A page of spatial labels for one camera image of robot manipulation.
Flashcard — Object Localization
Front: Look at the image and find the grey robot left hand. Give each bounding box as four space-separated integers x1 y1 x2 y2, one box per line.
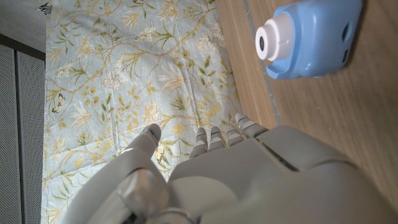
62 112 398 224

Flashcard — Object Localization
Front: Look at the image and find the floral backdrop cloth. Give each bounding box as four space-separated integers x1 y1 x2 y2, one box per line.
40 0 249 224

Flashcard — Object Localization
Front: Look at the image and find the black binder clip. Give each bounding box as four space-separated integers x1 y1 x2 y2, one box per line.
35 2 52 16

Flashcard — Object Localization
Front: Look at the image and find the blue toy camera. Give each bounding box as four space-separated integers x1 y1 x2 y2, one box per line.
254 0 364 80

